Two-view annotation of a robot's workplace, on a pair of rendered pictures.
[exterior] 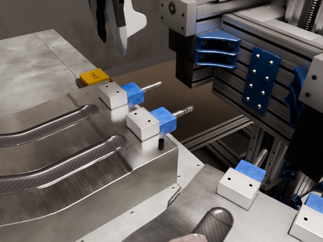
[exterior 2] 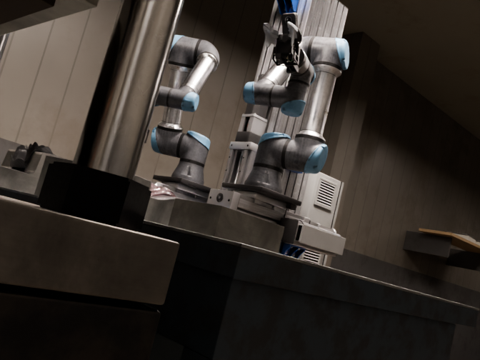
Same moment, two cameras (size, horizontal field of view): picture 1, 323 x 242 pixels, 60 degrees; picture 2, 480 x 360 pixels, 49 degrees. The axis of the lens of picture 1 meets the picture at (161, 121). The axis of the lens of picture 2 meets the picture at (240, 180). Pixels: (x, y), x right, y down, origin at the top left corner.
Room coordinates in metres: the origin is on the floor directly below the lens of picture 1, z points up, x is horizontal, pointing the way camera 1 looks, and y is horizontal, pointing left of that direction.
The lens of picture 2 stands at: (-1.50, -0.06, 0.79)
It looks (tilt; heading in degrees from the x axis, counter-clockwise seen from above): 8 degrees up; 351
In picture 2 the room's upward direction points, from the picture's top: 14 degrees clockwise
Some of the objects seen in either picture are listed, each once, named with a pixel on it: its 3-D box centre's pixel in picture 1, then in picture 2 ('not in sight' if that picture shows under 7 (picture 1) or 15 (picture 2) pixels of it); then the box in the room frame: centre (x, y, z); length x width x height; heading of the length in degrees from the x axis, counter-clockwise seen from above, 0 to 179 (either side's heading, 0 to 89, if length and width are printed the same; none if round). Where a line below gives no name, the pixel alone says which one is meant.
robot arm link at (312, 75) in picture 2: not in sight; (301, 72); (0.20, -0.43, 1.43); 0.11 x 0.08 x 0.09; 148
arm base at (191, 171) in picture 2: not in sight; (189, 172); (0.91, -0.20, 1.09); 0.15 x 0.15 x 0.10
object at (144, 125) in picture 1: (165, 119); not in sight; (0.40, -0.01, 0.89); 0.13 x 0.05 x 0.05; 125
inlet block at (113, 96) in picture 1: (134, 93); not in sight; (0.49, 0.06, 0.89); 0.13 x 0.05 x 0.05; 125
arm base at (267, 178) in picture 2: not in sight; (265, 179); (0.49, -0.46, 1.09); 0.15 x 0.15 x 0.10
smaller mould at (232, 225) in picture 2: not in sight; (226, 228); (-0.36, -0.23, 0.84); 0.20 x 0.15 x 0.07; 125
